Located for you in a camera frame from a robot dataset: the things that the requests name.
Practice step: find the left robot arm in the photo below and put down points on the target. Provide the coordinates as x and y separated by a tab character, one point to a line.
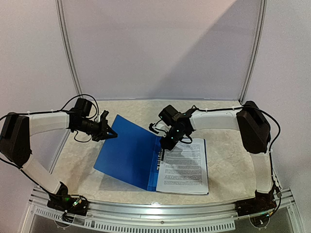
23	134

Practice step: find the aluminium frame post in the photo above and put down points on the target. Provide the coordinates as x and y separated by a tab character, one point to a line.
255	49
67	47

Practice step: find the blue plastic folder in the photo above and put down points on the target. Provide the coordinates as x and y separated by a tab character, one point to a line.
132	156

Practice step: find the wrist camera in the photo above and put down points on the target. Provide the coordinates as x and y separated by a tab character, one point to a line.
159	129
102	115

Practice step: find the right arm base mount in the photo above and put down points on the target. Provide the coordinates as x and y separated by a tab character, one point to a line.
261	203

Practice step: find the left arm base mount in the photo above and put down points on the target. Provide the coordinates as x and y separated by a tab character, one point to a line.
63	201

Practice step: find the left aluminium frame post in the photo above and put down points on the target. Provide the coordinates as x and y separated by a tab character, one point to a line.
67	47

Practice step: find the right aluminium frame post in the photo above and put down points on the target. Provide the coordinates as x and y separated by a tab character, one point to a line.
255	49

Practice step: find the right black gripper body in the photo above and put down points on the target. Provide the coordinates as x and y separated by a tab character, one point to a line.
167	144

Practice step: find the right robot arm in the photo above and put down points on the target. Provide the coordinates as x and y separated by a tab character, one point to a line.
241	166

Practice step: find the metal folder clip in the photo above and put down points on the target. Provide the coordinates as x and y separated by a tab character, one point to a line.
160	158

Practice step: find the aluminium front rail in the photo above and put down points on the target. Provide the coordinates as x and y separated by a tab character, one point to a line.
109	217

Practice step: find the printed paper sheet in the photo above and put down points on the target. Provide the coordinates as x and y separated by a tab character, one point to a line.
184	169

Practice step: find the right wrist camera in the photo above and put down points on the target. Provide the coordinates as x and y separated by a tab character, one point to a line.
159	129

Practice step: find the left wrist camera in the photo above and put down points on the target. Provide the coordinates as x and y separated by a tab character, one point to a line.
102	115

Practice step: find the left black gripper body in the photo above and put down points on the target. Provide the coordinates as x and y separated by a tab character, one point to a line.
98	133

